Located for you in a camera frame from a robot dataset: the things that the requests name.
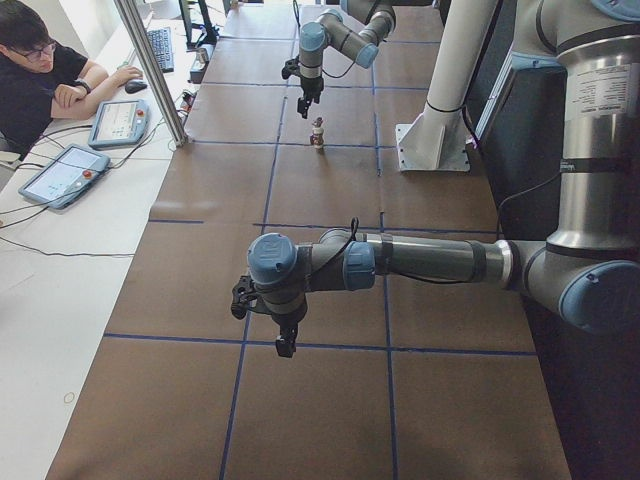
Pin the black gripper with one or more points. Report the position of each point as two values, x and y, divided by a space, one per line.
288 319
311 85

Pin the white brass PPR valve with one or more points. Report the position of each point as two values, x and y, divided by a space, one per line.
316 139

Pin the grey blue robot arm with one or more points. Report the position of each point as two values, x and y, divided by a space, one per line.
355 30
584 271

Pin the black monitor stand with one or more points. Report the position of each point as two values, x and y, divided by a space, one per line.
198 32

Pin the black keyboard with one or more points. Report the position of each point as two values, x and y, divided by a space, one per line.
161 44

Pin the black computer mouse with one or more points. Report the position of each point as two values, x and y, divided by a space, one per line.
135 85

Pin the far teach pendant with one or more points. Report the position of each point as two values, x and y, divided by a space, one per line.
119 124

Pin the teach pendant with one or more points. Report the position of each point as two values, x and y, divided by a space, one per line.
119 124
66 178

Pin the near teach pendant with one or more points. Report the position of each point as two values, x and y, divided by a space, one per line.
66 178

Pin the seated man black shirt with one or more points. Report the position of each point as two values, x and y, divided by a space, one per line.
43 80

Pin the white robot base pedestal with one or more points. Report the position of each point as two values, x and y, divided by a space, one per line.
436 140

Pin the aluminium frame post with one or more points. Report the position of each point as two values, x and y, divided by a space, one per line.
133 24

